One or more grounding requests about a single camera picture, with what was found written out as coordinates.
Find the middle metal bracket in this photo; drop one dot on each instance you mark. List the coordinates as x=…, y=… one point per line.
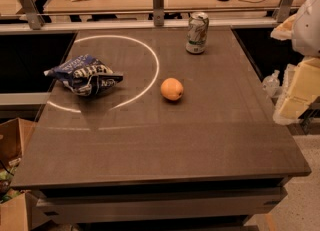
x=158, y=12

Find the blue chip bag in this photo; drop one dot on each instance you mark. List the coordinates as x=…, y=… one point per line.
x=85, y=75

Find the green white 7up can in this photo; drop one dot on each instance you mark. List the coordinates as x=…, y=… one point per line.
x=197, y=32

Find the left metal bracket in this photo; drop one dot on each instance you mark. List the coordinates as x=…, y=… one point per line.
x=33, y=17

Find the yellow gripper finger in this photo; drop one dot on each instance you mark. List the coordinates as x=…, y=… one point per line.
x=284, y=30
x=301, y=87

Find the clear bottle left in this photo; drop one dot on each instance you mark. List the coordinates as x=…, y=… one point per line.
x=271, y=83

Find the orange fruit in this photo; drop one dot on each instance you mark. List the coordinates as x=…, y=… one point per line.
x=172, y=89

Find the grey drawer front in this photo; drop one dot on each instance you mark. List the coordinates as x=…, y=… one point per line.
x=162, y=206

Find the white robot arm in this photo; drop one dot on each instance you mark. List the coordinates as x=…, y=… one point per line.
x=306, y=30

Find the cardboard box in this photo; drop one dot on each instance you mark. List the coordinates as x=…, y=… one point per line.
x=14, y=203

